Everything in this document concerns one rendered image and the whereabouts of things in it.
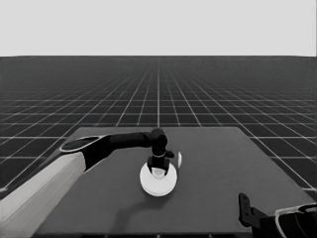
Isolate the large thick white disc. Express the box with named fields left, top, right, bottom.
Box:
left=139, top=161, right=178, bottom=198

